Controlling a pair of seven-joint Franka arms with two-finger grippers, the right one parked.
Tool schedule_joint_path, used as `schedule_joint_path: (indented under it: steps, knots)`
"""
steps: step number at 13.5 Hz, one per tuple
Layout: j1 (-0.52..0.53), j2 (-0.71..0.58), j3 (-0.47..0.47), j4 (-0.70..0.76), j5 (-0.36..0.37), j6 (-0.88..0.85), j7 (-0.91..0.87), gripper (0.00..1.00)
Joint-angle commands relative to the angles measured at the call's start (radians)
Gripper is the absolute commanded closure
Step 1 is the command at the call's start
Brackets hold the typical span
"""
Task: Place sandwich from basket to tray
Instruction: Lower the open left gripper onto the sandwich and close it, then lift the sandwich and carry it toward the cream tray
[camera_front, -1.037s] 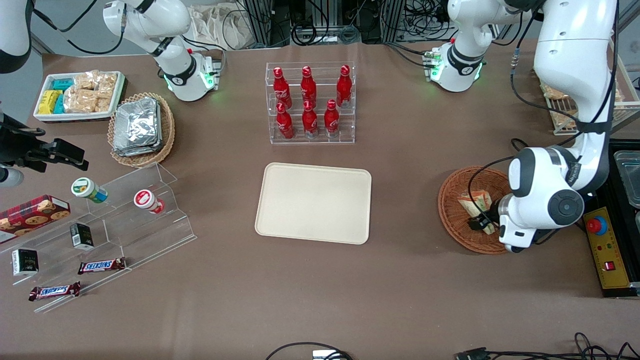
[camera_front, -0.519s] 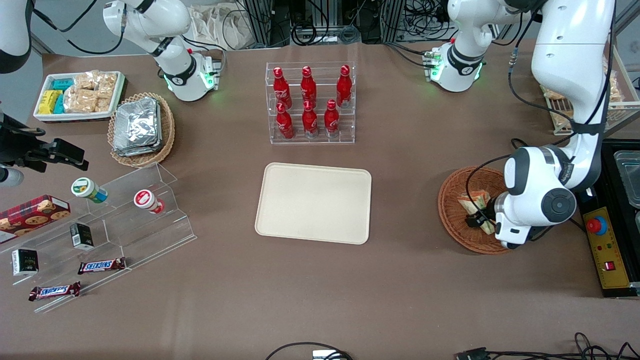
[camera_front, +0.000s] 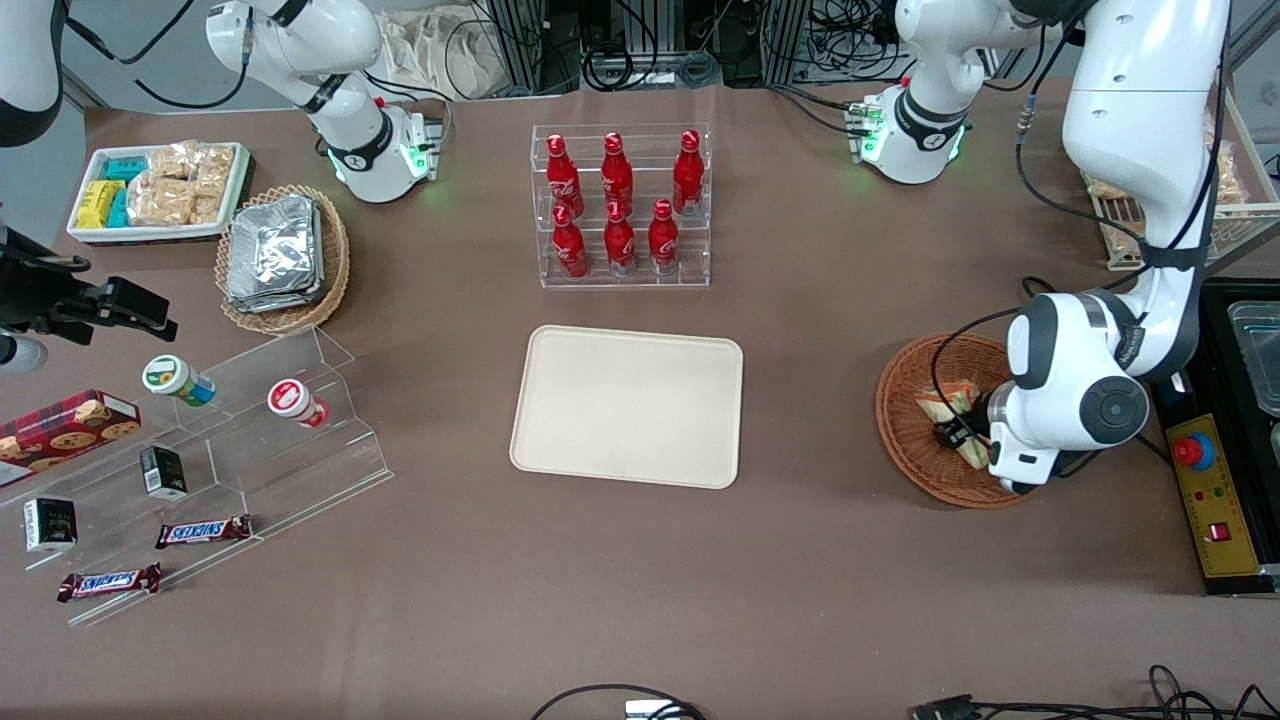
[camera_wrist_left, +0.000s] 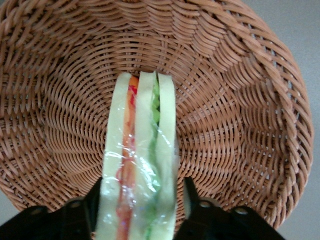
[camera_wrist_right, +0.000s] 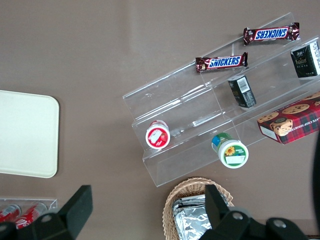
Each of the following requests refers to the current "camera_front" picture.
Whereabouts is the oval tan wicker basket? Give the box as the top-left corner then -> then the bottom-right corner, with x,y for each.
215,184 -> 351,336

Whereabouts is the red lid white cup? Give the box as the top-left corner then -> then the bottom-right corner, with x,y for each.
266,378 -> 331,430

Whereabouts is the metal tray in machine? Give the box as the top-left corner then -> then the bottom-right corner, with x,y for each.
1226,300 -> 1280,416

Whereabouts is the black power cable with plug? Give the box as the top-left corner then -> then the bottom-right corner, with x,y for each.
1021,276 -> 1173,466

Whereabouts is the white wire rack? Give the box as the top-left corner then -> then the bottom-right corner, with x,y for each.
1085,90 -> 1280,273

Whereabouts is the white rectangular snack tray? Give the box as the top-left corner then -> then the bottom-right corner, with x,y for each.
66,142 -> 251,246

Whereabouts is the small black box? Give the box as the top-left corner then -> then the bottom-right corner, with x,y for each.
23,497 -> 79,554
139,445 -> 189,501

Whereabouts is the red cookie box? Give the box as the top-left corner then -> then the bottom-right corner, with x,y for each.
0,389 -> 142,476

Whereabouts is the triangular sandwich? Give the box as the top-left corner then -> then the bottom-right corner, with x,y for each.
914,380 -> 991,471

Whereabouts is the red cola bottle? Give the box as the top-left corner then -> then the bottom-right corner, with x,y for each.
551,204 -> 590,279
604,200 -> 637,277
648,198 -> 680,276
545,133 -> 585,219
601,131 -> 635,214
672,129 -> 705,217

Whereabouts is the clear acrylic bottle rack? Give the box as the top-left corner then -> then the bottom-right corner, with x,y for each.
531,122 -> 713,291

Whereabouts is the beige cloth bag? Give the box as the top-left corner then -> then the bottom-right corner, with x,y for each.
378,8 -> 481,99

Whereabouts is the green lid white cup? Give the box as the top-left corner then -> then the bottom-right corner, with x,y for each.
141,354 -> 217,408

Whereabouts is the black aluminium frame leg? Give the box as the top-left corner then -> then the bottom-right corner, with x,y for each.
487,0 -> 561,96
762,0 -> 813,86

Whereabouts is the cream plastic tray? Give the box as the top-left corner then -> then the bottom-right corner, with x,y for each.
509,324 -> 745,491

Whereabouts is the black looped cable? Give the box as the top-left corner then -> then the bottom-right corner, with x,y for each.
530,684 -> 706,720

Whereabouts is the black cable with connector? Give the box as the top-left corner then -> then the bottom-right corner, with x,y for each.
910,664 -> 1280,720

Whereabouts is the clear stepped acrylic display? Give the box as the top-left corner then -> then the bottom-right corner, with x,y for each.
0,325 -> 394,628

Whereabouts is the brown Snickers bar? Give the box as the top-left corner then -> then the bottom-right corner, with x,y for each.
155,514 -> 254,550
56,563 -> 163,603

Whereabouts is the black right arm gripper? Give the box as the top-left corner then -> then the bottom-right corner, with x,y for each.
0,225 -> 179,347

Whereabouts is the yellow snack pack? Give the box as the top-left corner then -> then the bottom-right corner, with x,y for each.
76,180 -> 123,229

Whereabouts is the silver foil pack stack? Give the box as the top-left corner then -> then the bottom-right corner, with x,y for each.
225,194 -> 326,314

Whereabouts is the black sealing machine yellow panel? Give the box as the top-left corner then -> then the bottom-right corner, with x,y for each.
1150,228 -> 1280,598

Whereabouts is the round brown wicker basket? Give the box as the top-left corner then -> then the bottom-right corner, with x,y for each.
875,331 -> 1046,510

